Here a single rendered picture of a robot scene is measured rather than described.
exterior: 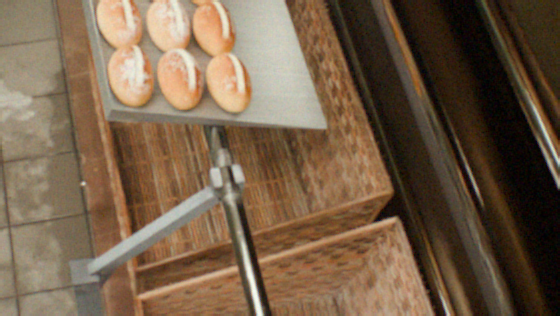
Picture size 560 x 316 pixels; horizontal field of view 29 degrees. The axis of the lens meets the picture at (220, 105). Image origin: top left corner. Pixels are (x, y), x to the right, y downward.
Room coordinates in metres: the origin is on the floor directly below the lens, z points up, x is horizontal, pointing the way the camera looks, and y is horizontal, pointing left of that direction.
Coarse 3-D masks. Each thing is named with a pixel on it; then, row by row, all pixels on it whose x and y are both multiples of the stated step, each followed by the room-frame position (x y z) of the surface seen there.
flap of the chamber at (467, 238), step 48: (432, 0) 0.96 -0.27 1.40; (432, 48) 0.88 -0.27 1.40; (480, 48) 0.89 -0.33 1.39; (480, 96) 0.81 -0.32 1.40; (432, 144) 0.73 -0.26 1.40; (480, 144) 0.73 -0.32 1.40; (528, 144) 0.75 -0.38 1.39; (480, 192) 0.66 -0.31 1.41; (528, 192) 0.67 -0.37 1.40; (528, 240) 0.61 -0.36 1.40; (528, 288) 0.55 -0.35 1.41
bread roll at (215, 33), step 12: (204, 12) 1.08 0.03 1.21; (216, 12) 1.07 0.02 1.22; (228, 12) 1.08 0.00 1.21; (204, 24) 1.05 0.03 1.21; (216, 24) 1.05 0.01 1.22; (228, 24) 1.06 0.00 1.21; (204, 36) 1.04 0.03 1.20; (216, 36) 1.03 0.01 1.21; (228, 36) 1.04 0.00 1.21; (204, 48) 1.03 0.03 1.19; (216, 48) 1.02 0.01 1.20; (228, 48) 1.03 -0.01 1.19
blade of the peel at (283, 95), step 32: (96, 0) 1.07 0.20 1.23; (224, 0) 1.16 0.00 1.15; (256, 0) 1.18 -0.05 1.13; (96, 32) 0.99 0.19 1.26; (192, 32) 1.06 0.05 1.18; (256, 32) 1.10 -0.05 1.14; (288, 32) 1.12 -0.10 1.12; (96, 64) 0.94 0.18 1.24; (256, 64) 1.03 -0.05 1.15; (288, 64) 1.05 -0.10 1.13; (160, 96) 0.92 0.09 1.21; (256, 96) 0.97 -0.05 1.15; (288, 96) 0.99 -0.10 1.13; (320, 128) 0.94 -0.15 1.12
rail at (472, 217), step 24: (384, 0) 0.94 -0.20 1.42; (408, 24) 0.90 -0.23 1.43; (408, 48) 0.86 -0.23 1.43; (432, 96) 0.78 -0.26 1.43; (432, 120) 0.75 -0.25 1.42; (456, 144) 0.72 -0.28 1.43; (456, 168) 0.68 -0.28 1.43; (456, 192) 0.66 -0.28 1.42; (480, 216) 0.62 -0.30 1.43; (480, 240) 0.59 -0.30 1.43; (504, 264) 0.56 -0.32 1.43; (504, 288) 0.53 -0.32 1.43; (504, 312) 0.51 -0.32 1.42
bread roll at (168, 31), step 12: (156, 0) 1.08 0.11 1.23; (168, 0) 1.07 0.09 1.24; (156, 12) 1.05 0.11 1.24; (168, 12) 1.04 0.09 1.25; (180, 12) 1.05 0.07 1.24; (156, 24) 1.03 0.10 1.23; (168, 24) 1.02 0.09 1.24; (180, 24) 1.03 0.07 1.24; (156, 36) 1.01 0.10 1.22; (168, 36) 1.01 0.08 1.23; (180, 36) 1.01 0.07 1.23; (168, 48) 1.00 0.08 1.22; (180, 48) 1.00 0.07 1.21
